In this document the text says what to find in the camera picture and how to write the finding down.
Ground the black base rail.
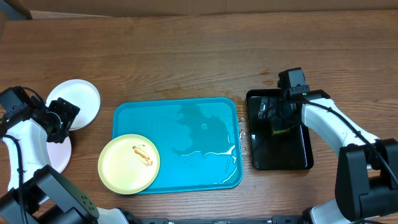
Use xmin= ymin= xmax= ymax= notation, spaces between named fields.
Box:
xmin=141 ymin=215 xmax=309 ymax=224

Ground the white plate with sauce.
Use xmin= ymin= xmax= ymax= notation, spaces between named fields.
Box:
xmin=46 ymin=79 xmax=101 ymax=131

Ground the teal plastic tray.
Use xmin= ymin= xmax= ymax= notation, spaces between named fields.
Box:
xmin=112 ymin=97 xmax=243 ymax=194

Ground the yellow green plate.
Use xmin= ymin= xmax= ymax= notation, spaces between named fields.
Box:
xmin=98 ymin=134 xmax=160 ymax=195

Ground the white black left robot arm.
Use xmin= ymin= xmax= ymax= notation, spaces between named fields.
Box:
xmin=1 ymin=98 xmax=139 ymax=223

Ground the green yellow sponge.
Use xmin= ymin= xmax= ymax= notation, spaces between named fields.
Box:
xmin=271 ymin=123 xmax=290 ymax=134

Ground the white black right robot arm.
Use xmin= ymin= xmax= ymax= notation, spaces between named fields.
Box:
xmin=246 ymin=86 xmax=397 ymax=223

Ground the black water tray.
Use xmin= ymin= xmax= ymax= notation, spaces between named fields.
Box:
xmin=246 ymin=89 xmax=314 ymax=170

